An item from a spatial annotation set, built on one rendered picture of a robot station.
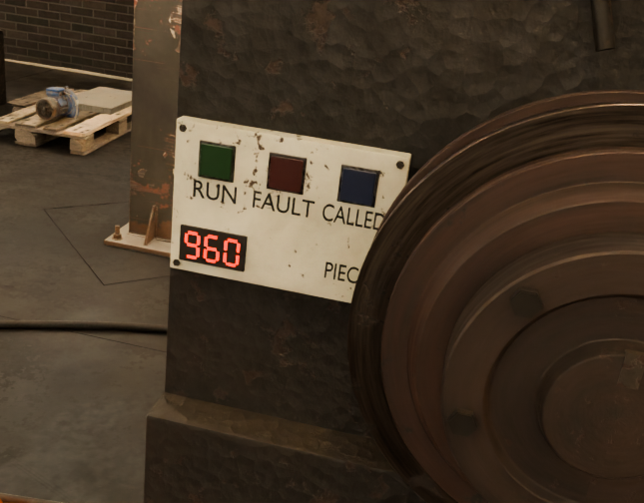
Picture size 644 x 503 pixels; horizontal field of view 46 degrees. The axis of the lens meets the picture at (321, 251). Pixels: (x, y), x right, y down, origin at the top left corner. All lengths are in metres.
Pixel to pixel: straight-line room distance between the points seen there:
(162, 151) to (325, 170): 2.78
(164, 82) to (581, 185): 2.97
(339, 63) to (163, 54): 2.70
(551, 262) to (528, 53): 0.27
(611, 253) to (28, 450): 2.00
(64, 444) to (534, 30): 1.92
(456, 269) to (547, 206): 0.09
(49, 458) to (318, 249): 1.62
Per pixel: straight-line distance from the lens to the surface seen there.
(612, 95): 0.73
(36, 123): 5.26
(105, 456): 2.35
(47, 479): 2.29
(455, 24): 0.81
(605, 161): 0.66
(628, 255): 0.61
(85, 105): 5.63
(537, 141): 0.67
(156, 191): 3.65
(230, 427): 0.97
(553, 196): 0.66
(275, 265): 0.88
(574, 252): 0.62
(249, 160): 0.85
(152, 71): 3.53
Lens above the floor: 1.44
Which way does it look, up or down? 22 degrees down
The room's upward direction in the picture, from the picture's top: 7 degrees clockwise
